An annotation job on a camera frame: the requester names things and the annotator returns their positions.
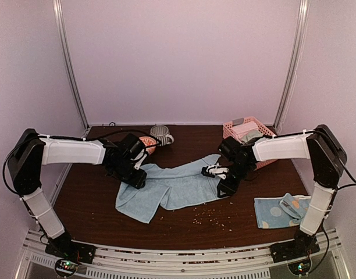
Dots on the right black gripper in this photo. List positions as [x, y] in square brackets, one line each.
[228, 188]

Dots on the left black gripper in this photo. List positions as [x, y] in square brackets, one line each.
[136, 181]

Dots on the pink plastic basket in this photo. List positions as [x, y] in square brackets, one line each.
[238, 138]

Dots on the light blue towel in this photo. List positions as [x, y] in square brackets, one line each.
[169, 188]

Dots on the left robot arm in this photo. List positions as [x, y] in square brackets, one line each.
[33, 151]

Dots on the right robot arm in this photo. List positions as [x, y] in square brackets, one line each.
[328, 160]

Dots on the pink folded towel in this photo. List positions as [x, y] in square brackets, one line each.
[244, 128]

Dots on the grey green rolled towel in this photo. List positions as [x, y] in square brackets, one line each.
[250, 136]

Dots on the red patterned bowl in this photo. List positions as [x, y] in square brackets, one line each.
[149, 143]

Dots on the striped ceramic mug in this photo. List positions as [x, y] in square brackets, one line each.
[162, 133]

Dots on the blue patterned towel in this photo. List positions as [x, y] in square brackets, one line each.
[282, 212]

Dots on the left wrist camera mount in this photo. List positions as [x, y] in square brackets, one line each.
[139, 159]

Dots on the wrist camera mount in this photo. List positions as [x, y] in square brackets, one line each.
[139, 159]
[215, 170]

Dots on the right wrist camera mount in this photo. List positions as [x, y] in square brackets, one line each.
[215, 170]

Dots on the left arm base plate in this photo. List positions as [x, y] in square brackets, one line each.
[70, 250]

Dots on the front aluminium rail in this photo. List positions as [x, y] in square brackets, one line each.
[253, 261]

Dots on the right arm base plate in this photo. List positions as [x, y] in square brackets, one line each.
[290, 250]

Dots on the right aluminium frame post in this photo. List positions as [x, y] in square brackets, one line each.
[297, 49]

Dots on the aluminium frame post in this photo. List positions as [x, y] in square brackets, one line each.
[297, 49]
[60, 22]

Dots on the left aluminium frame post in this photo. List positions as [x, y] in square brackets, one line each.
[60, 22]

